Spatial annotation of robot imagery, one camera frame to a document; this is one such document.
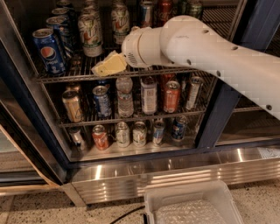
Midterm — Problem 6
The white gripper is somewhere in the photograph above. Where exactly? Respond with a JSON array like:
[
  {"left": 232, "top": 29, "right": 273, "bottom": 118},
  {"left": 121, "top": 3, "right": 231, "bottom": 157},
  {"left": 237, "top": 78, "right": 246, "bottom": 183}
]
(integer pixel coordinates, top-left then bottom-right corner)
[{"left": 91, "top": 26, "right": 173, "bottom": 77}]

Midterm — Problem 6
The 7up can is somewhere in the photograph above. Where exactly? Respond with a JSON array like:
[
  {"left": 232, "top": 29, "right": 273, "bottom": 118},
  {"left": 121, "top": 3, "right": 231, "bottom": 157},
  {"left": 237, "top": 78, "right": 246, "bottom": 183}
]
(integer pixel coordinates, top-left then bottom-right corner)
[
  {"left": 81, "top": 7, "right": 101, "bottom": 22},
  {"left": 111, "top": 4, "right": 130, "bottom": 45},
  {"left": 78, "top": 14, "right": 102, "bottom": 57}
]

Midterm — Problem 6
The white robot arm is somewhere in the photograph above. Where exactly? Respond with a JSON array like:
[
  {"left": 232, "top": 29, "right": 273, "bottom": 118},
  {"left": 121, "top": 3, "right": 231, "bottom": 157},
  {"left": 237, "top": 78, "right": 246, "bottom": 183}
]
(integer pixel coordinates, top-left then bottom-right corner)
[{"left": 92, "top": 16, "right": 280, "bottom": 119}]

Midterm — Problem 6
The Red Bull can top shelf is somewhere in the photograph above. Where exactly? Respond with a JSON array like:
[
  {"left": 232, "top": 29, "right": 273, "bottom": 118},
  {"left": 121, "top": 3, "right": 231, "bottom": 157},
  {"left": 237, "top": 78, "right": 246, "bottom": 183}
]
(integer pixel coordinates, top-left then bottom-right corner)
[{"left": 139, "top": 1, "right": 153, "bottom": 28}]

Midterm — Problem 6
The red Coca-Cola can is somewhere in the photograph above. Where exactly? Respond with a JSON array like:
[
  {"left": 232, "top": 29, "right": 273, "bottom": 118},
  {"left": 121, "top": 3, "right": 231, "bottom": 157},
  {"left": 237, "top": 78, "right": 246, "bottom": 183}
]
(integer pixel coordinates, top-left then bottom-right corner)
[{"left": 156, "top": 0, "right": 173, "bottom": 27}]

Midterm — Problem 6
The blue can middle shelf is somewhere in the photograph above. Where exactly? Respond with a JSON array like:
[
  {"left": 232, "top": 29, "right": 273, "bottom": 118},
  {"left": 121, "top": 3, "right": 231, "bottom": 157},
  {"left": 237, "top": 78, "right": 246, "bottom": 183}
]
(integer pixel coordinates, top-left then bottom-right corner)
[{"left": 93, "top": 86, "right": 112, "bottom": 118}]

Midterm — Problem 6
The blue pepsi can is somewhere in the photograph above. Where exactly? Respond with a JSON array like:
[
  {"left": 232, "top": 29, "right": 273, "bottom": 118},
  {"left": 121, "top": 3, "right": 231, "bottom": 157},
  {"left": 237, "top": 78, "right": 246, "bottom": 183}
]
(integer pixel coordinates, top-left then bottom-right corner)
[
  {"left": 45, "top": 16, "right": 74, "bottom": 58},
  {"left": 32, "top": 28, "right": 67, "bottom": 76},
  {"left": 171, "top": 115, "right": 187, "bottom": 140},
  {"left": 52, "top": 8, "right": 76, "bottom": 33}
]

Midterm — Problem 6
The red can middle shelf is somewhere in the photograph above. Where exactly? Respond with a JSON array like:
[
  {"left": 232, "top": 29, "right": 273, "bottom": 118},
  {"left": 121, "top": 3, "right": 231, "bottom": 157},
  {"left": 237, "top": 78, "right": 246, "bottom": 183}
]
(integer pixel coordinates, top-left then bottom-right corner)
[{"left": 164, "top": 80, "right": 180, "bottom": 113}]

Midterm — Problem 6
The rear green can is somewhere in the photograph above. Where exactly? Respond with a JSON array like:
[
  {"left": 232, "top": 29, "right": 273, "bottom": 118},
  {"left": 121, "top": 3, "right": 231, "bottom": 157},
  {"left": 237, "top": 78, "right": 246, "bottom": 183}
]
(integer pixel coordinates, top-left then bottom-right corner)
[{"left": 177, "top": 0, "right": 188, "bottom": 15}]

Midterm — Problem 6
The gold can middle shelf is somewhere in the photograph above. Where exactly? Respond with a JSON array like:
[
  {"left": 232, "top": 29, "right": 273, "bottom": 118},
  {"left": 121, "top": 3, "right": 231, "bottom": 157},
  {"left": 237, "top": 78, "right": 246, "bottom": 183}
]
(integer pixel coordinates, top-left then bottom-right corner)
[{"left": 62, "top": 90, "right": 83, "bottom": 123}]

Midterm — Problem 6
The front blue Pepsi can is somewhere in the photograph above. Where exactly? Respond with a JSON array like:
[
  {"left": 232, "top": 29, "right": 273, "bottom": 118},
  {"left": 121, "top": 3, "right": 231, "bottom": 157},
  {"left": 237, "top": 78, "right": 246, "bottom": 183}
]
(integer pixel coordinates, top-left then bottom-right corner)
[{"left": 32, "top": 28, "right": 67, "bottom": 76}]

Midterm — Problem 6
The front green can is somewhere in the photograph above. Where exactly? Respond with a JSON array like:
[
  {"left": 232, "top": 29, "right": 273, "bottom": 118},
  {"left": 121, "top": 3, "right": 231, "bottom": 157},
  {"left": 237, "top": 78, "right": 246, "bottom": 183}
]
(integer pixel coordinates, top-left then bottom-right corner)
[{"left": 186, "top": 0, "right": 203, "bottom": 19}]

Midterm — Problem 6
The silver slim can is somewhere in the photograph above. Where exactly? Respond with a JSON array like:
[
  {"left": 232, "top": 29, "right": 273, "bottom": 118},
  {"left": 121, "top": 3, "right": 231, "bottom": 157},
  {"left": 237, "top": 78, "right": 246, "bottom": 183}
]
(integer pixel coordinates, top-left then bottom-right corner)
[{"left": 185, "top": 76, "right": 204, "bottom": 110}]

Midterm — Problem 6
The Red Bull can bottom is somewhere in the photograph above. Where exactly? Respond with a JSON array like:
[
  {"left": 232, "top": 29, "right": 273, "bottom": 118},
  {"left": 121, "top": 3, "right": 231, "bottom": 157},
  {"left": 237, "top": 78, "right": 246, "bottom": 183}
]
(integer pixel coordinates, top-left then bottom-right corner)
[{"left": 152, "top": 120, "right": 165, "bottom": 145}]

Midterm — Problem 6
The white green can bottom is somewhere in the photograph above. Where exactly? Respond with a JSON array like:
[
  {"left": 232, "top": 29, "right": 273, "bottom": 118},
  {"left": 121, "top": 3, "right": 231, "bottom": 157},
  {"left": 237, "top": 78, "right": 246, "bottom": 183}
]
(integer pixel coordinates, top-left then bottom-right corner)
[{"left": 133, "top": 122, "right": 147, "bottom": 147}]

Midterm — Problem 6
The white can bottom shelf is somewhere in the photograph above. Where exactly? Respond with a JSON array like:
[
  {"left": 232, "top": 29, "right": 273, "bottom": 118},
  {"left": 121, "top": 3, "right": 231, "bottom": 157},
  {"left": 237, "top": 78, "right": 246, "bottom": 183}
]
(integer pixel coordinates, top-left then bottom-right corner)
[{"left": 115, "top": 122, "right": 130, "bottom": 148}]

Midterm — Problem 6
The stainless steel fridge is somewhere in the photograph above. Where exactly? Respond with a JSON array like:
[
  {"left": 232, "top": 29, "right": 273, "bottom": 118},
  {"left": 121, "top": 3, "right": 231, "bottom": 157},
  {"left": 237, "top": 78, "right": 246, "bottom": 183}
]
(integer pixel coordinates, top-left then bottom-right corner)
[{"left": 0, "top": 0, "right": 280, "bottom": 206}]

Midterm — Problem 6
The red can bottom shelf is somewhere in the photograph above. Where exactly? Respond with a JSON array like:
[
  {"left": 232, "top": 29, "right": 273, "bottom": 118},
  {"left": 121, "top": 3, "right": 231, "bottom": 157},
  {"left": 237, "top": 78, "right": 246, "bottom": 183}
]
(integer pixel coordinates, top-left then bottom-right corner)
[{"left": 92, "top": 125, "right": 109, "bottom": 151}]

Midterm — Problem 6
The silver can bottom left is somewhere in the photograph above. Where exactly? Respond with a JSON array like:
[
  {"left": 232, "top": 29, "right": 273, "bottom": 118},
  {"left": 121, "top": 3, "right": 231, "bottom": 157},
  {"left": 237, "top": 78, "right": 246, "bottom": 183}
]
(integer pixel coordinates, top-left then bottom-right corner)
[{"left": 68, "top": 127, "right": 87, "bottom": 151}]

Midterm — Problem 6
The blue Pepsi can bottom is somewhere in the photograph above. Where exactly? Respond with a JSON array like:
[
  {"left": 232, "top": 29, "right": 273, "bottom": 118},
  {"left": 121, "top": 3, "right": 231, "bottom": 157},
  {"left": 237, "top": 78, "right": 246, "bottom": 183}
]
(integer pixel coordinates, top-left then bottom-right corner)
[{"left": 171, "top": 115, "right": 187, "bottom": 140}]

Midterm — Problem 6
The open fridge door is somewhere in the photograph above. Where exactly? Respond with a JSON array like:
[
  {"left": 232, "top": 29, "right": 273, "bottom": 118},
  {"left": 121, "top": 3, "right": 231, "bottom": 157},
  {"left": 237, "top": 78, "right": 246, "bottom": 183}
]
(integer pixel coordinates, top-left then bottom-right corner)
[{"left": 0, "top": 40, "right": 69, "bottom": 196}]

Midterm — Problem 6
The clear water bottle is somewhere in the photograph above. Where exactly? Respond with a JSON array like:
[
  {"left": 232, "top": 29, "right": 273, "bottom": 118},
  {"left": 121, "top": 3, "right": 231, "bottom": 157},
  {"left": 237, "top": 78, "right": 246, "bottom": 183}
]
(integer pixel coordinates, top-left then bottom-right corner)
[{"left": 115, "top": 77, "right": 134, "bottom": 118}]

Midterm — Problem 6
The white label bottle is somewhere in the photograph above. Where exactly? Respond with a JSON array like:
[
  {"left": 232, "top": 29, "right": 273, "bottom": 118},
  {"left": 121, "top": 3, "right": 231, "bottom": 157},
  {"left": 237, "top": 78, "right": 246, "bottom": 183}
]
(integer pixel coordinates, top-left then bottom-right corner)
[{"left": 141, "top": 76, "right": 158, "bottom": 115}]

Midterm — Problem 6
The white plastic bin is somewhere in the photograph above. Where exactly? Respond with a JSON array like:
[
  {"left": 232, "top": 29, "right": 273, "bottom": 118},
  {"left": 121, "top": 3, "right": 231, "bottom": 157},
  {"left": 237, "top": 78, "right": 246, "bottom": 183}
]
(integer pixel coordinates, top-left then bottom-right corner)
[{"left": 144, "top": 180, "right": 244, "bottom": 224}]

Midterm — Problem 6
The top wire shelf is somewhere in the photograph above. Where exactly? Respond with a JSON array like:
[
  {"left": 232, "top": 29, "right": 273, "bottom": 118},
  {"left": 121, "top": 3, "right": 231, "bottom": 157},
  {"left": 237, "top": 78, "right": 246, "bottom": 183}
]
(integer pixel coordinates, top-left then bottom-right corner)
[{"left": 38, "top": 3, "right": 237, "bottom": 83}]

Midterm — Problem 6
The wire shelf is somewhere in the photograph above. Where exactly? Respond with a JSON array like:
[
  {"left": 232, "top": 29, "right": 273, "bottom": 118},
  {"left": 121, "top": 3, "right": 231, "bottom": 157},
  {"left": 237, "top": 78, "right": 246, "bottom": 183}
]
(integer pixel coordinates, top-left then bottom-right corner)
[
  {"left": 38, "top": 3, "right": 237, "bottom": 83},
  {"left": 58, "top": 69, "right": 218, "bottom": 129}
]

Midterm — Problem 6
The middle wire shelf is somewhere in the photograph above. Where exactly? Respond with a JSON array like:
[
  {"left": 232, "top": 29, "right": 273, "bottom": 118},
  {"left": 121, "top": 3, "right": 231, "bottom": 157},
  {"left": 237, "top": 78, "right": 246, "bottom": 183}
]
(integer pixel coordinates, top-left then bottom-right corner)
[{"left": 58, "top": 69, "right": 218, "bottom": 129}]

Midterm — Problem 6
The black cable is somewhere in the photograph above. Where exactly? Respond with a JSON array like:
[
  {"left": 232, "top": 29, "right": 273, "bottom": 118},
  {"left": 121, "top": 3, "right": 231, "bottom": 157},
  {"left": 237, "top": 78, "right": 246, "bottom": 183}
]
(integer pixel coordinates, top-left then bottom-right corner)
[{"left": 108, "top": 205, "right": 146, "bottom": 224}]

